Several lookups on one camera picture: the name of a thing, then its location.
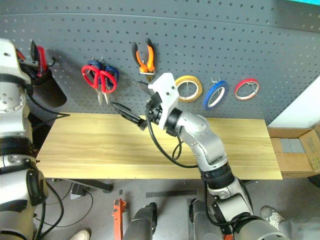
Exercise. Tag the black plastic tool cup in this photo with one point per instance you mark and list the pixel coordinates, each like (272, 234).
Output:
(52, 92)

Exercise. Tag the small printed cardboard box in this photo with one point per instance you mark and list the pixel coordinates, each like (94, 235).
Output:
(312, 145)

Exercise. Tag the silver double pegboard hook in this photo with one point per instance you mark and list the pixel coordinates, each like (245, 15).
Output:
(147, 73)

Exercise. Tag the grey shoe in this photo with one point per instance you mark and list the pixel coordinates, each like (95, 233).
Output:
(271, 215)

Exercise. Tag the grey perforated pegboard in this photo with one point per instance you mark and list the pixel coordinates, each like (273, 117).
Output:
(200, 37)

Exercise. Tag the small grey floor box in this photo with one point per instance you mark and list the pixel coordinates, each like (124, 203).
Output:
(78, 192)

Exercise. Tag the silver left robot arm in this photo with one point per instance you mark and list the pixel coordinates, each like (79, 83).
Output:
(12, 100)

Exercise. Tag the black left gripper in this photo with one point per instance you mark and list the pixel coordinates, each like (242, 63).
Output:
(26, 68)

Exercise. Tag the orange black needle-nose pliers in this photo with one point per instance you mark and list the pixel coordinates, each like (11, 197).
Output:
(144, 66)

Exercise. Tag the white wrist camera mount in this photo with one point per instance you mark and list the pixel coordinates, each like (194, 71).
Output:
(165, 87)
(8, 65)

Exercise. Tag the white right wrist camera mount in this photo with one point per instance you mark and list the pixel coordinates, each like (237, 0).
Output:
(165, 87)

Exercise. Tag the large brown cardboard box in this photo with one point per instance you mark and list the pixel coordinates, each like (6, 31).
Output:
(292, 165)

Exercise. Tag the white shoe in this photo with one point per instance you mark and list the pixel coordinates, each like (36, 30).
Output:
(81, 235)

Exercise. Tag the yellow tape roll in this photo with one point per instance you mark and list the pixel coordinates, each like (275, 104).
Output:
(188, 78)

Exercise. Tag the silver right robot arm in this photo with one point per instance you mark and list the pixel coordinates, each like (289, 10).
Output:
(200, 135)

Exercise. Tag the blue tape roll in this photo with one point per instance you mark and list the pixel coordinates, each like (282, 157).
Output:
(211, 91)

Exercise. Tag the red tape roll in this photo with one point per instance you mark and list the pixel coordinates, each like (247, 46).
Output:
(246, 80)

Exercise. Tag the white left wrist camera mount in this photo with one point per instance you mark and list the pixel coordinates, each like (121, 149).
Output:
(8, 65)

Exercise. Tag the grey trouser leg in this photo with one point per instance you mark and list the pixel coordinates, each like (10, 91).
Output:
(305, 230)

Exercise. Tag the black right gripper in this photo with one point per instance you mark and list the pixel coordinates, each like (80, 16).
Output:
(155, 110)

